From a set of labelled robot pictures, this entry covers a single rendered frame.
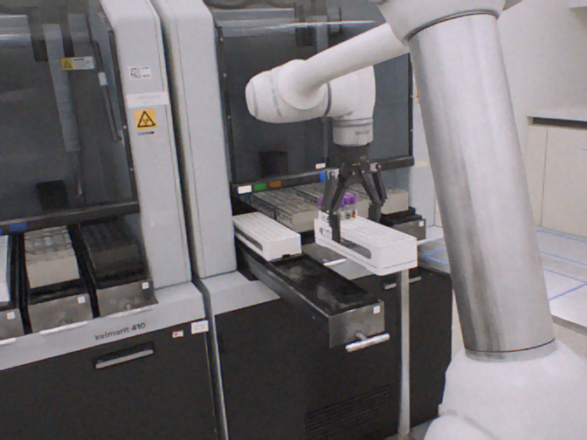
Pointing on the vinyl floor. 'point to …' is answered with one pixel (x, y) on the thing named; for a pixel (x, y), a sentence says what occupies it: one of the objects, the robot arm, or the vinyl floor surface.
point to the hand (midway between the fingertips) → (355, 228)
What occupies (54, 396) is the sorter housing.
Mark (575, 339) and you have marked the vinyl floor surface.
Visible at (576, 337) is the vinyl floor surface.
